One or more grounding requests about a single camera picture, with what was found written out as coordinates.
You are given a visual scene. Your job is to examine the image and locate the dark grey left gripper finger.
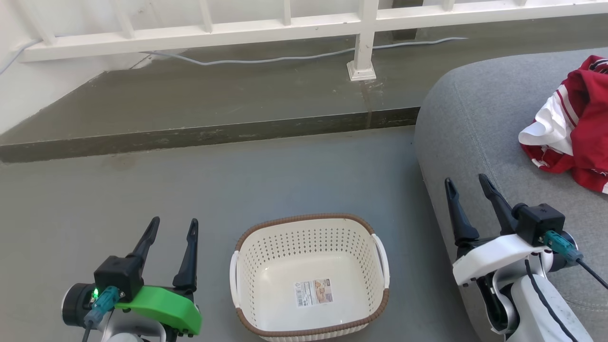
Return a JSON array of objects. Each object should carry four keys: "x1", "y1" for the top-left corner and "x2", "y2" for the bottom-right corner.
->
[
  {"x1": 127, "y1": 217, "x2": 161, "y2": 267},
  {"x1": 172, "y1": 218, "x2": 199, "y2": 291}
]

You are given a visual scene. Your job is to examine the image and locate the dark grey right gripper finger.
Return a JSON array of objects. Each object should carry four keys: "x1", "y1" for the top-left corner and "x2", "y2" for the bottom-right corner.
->
[
  {"x1": 478, "y1": 173, "x2": 519, "y2": 236},
  {"x1": 445, "y1": 178, "x2": 480, "y2": 246}
]

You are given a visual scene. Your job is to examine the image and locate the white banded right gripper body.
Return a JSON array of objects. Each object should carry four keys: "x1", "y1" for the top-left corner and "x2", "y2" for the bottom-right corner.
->
[{"x1": 452, "y1": 233, "x2": 578, "y2": 336}]

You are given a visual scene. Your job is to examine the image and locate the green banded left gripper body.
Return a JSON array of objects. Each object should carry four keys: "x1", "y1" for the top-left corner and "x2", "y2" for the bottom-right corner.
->
[{"x1": 61, "y1": 282, "x2": 203, "y2": 342}]

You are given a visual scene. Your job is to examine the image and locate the red and white garment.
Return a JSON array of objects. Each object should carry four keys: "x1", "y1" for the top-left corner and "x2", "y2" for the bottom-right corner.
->
[{"x1": 518, "y1": 55, "x2": 608, "y2": 195}]

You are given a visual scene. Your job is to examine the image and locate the cream laundry basket brown rim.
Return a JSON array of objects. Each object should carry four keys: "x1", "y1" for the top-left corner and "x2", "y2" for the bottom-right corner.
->
[{"x1": 229, "y1": 213, "x2": 391, "y2": 342}]

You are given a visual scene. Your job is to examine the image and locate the grey fabric sofa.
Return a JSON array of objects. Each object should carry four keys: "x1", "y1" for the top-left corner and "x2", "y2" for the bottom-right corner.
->
[{"x1": 414, "y1": 47, "x2": 608, "y2": 342}]

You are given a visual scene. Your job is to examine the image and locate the paper label sticker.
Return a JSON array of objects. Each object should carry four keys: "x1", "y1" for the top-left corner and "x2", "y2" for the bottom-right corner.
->
[{"x1": 294, "y1": 278, "x2": 334, "y2": 308}]

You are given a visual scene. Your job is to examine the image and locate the white railing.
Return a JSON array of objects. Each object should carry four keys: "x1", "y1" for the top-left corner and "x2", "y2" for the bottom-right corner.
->
[{"x1": 18, "y1": 0, "x2": 608, "y2": 82}]

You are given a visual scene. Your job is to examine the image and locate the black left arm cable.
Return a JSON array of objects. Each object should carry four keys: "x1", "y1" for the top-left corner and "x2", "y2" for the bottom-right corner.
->
[{"x1": 82, "y1": 286, "x2": 120, "y2": 342}]

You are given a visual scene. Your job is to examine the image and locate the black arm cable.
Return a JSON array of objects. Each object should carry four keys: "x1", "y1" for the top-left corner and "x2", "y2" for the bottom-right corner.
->
[
  {"x1": 524, "y1": 259, "x2": 579, "y2": 342},
  {"x1": 82, "y1": 286, "x2": 120, "y2": 342}
]

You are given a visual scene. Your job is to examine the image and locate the teal plug right camera cable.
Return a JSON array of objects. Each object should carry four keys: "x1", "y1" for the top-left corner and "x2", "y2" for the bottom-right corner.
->
[{"x1": 543, "y1": 231, "x2": 608, "y2": 290}]

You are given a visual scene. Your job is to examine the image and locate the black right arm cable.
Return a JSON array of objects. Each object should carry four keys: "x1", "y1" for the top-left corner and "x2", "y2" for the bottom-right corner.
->
[{"x1": 524, "y1": 259, "x2": 579, "y2": 342}]

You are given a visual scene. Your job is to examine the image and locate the light grey floor cable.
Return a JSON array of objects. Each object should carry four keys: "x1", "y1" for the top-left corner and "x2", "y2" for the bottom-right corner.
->
[{"x1": 0, "y1": 37, "x2": 469, "y2": 76}]

